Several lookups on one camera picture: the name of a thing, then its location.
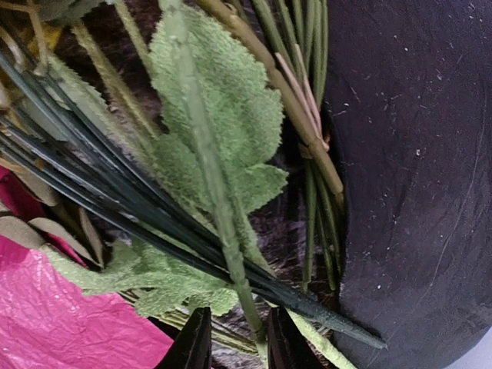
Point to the red wrapping paper sheet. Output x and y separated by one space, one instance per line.
46 321

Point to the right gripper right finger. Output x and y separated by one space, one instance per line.
287 348

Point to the pink fake rose bunch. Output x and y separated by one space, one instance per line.
191 107

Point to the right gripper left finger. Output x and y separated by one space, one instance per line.
192 347

